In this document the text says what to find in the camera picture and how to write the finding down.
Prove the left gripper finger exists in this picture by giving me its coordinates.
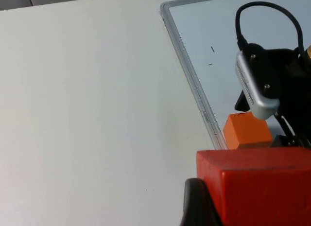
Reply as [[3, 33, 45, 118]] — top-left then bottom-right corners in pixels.
[[179, 177, 223, 226], [270, 134, 296, 149], [234, 89, 254, 113]]

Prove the orange cube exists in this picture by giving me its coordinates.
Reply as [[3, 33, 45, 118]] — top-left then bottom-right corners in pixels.
[[223, 112, 274, 150]]

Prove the red cube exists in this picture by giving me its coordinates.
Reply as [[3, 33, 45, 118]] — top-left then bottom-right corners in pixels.
[[196, 148, 311, 226]]

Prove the grey-framed whiteboard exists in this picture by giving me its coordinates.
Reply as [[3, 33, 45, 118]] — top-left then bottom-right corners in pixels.
[[159, 0, 311, 151]]

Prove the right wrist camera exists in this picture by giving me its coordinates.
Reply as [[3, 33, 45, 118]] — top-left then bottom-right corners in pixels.
[[235, 43, 281, 121]]

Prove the black cable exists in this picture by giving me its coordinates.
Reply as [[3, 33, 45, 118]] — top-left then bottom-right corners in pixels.
[[235, 1, 305, 57]]

